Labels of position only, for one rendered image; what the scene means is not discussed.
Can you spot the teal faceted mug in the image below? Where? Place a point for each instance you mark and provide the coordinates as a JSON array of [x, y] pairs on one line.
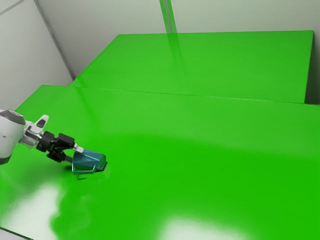
[[88, 161]]

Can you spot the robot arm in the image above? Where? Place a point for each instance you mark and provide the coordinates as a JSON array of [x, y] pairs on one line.
[[11, 131]]

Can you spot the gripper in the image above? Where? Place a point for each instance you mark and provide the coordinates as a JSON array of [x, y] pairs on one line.
[[46, 141]]

